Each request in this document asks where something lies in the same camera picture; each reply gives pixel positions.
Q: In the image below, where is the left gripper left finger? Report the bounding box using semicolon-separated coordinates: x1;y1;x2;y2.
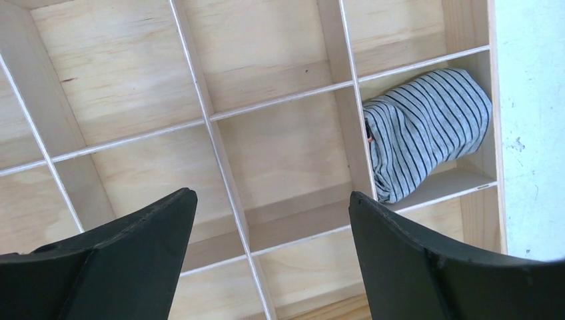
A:
1;187;198;319

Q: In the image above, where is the wooden compartment tray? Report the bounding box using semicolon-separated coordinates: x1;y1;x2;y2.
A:
1;1;500;319

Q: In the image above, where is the rolled striped grey underwear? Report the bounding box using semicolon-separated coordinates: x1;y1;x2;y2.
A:
362;67;493;204

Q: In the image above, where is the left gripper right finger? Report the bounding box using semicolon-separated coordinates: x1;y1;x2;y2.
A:
348;191;564;319

